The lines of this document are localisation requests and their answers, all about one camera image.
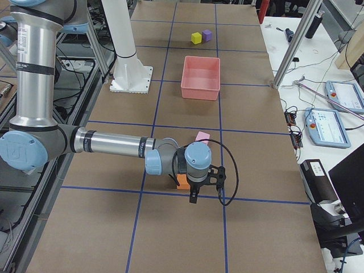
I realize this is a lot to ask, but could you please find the teach pendant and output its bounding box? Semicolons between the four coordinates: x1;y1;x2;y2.
305;108;351;148
325;81;363;114

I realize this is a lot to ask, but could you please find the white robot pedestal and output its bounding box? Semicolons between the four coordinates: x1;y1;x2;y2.
102;0;153;94

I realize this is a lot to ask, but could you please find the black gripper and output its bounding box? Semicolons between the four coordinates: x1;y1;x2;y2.
188;165;226;203

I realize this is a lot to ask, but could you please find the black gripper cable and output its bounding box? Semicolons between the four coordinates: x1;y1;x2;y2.
198;139;238;206

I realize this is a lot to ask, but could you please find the far teach pendant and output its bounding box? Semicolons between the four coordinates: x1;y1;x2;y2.
325;81;363;114

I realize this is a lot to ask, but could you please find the purple foam block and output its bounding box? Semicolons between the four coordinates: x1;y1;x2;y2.
201;29;213;43

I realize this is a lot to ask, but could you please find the pink foam block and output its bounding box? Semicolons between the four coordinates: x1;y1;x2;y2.
195;131;210;145

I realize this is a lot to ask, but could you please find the aluminium frame post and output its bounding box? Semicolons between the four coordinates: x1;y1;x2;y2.
272;0;322;89

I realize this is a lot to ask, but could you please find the orange foam block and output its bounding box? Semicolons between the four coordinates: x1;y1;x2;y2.
177;174;190;190

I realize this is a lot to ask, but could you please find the pink plastic bin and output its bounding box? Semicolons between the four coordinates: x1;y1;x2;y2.
180;56;220;101

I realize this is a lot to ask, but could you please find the near teach pendant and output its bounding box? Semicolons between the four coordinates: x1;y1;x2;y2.
305;108;351;148

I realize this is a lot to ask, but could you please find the black water bottle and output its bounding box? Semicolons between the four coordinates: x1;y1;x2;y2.
305;10;325;39

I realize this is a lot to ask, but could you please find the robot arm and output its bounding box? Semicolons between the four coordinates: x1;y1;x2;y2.
1;1;226;203

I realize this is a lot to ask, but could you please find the black box with label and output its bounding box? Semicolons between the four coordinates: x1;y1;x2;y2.
300;159;338;205

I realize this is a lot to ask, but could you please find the black monitor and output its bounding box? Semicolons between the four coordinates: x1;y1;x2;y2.
329;145;363;221

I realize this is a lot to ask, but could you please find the yellow foam block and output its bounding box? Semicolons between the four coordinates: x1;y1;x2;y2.
191;32;202;44

